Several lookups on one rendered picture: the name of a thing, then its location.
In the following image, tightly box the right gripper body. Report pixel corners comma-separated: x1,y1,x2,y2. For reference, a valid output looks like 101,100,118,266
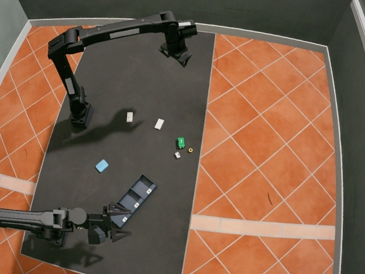
95,204,112,239

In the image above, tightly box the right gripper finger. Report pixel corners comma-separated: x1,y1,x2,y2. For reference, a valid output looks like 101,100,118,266
110,202,132,216
112,228,132,243

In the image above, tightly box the green 9v battery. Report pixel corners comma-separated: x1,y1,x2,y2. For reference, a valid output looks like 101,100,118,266
178,138,185,148

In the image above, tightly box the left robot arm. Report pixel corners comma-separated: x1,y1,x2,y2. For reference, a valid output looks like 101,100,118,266
47,10,197,124

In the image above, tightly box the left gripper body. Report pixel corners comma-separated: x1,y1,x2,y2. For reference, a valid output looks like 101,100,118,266
160,37,189,63

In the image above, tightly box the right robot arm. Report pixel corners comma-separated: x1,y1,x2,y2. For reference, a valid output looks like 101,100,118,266
0,207,106,246

